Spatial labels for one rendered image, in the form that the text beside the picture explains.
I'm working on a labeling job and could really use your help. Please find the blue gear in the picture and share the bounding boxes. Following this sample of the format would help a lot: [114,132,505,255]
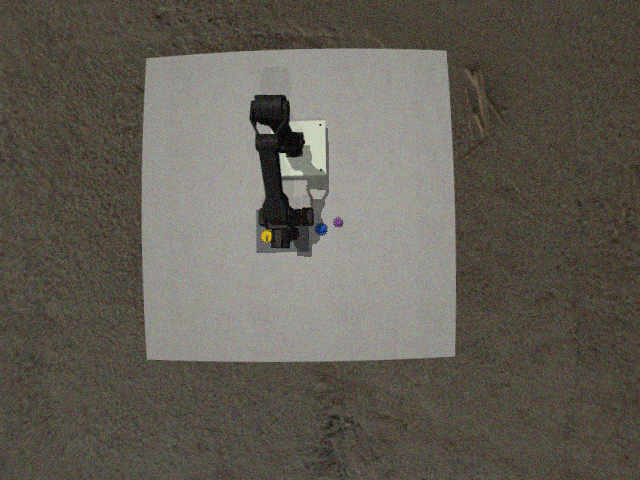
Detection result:
[315,222,328,236]

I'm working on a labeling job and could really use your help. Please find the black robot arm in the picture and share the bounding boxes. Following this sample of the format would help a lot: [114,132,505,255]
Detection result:
[249,95,305,249]

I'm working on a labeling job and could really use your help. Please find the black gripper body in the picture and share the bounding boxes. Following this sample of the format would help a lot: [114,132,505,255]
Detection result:
[258,208,314,226]

